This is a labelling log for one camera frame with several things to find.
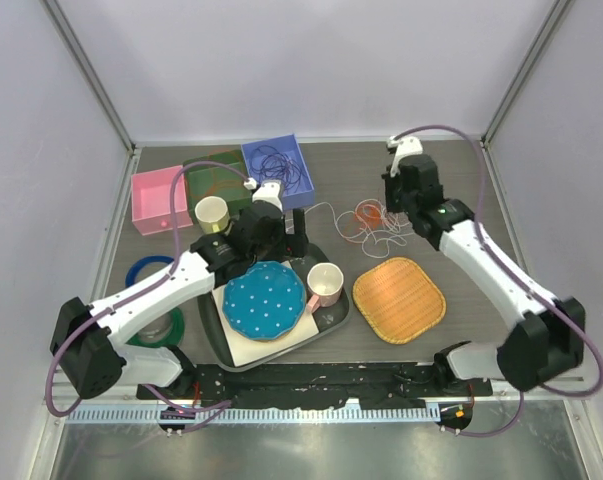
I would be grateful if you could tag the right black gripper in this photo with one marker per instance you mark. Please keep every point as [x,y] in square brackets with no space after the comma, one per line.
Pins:
[389,183]

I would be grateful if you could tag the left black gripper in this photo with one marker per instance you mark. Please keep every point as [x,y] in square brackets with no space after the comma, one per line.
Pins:
[300,240]

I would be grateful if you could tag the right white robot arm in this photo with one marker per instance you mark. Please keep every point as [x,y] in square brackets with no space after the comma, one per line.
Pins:
[539,345]

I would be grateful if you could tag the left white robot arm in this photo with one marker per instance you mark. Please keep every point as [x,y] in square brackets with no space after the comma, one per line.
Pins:
[90,343]

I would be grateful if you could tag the pink mug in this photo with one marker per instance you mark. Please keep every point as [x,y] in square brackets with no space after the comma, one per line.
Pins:
[325,283]

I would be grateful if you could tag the blue polka dot plate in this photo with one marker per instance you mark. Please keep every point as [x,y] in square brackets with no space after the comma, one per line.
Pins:
[265,303]

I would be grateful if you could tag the blue plastic box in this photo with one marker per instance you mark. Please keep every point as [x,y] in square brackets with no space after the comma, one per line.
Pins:
[281,158]

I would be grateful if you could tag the yellow mug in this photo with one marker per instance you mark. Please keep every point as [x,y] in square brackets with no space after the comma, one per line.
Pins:
[212,214]

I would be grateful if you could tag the orange woven basket tray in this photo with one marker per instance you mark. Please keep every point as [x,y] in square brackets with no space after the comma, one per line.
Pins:
[398,300]

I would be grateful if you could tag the green plastic box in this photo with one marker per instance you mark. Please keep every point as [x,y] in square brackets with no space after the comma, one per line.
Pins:
[205,180]

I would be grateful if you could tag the white paper napkin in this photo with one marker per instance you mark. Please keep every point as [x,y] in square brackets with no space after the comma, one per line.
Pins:
[263,312]

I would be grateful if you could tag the dark green tray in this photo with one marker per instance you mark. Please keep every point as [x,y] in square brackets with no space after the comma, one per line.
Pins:
[331,320]

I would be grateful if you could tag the pink plastic box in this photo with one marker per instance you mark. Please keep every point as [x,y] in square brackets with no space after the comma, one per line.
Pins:
[150,200]

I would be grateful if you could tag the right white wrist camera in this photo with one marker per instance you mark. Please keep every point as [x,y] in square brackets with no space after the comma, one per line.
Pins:
[402,148]

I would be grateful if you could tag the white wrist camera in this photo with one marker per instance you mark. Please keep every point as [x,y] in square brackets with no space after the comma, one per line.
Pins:
[269,191]
[402,148]

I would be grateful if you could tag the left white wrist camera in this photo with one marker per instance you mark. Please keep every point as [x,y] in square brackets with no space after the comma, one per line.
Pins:
[269,191]

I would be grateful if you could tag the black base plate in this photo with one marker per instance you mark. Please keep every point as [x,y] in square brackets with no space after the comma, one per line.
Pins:
[315,386]

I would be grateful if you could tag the slotted cable duct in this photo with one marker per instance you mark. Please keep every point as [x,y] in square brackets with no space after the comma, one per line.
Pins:
[155,413]

